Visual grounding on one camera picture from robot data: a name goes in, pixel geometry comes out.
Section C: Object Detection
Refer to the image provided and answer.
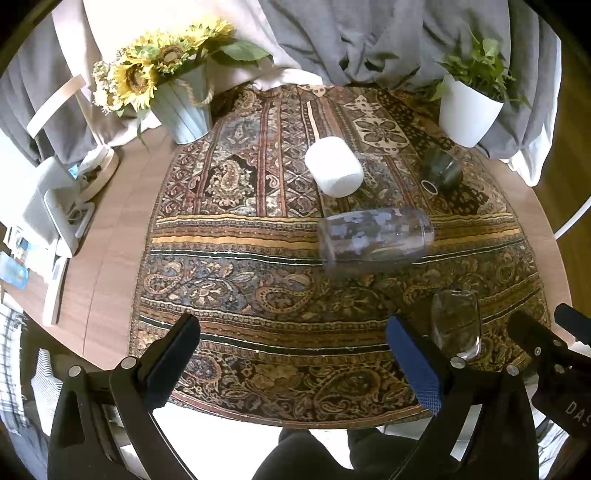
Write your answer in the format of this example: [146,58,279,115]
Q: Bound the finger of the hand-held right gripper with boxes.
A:
[554,303,591,335]
[508,310,571,370]

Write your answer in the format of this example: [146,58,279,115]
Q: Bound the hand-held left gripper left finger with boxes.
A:
[48,314,201,480]

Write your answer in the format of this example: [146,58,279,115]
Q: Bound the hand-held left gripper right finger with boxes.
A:
[387,316,540,480]

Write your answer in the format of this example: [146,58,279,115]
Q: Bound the tall clear glass cup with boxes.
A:
[318,208,435,278]

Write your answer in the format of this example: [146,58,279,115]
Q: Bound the small clear glass cup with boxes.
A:
[431,290,482,361]

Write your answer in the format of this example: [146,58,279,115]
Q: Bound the dark green glass cup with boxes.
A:
[419,147,464,195]

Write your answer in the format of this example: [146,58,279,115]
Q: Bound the white cup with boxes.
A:
[304,137,365,198]

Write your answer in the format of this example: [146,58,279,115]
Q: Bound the patterned paisley table cloth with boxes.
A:
[129,83,552,425]

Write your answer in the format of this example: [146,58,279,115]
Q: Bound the striped cloth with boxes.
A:
[31,348,64,437]

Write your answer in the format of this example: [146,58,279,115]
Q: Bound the person's legs in dark pants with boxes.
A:
[252,425,431,480]

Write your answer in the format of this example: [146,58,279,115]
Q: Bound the plaid cloth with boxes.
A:
[0,299,29,432]

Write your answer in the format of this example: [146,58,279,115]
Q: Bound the blue card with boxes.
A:
[0,251,31,291]

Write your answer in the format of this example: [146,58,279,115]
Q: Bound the white plastic device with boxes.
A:
[4,156,96,328]

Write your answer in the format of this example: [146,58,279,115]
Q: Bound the white plant pot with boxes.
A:
[438,74,505,148]

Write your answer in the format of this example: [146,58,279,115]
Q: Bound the light blue flower bucket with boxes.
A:
[150,62,214,144]

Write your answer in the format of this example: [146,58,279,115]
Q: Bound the sunflower bouquet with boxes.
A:
[91,16,274,139]

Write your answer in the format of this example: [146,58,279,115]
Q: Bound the green leafy plant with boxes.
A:
[428,25,532,110]

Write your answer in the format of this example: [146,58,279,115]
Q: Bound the grey fabric drape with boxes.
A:
[257,0,563,161]
[0,17,103,168]

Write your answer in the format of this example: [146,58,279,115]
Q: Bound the beige fabric drape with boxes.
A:
[50,0,326,148]

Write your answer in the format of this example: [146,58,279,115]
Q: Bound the white cable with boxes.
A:
[554,191,591,240]

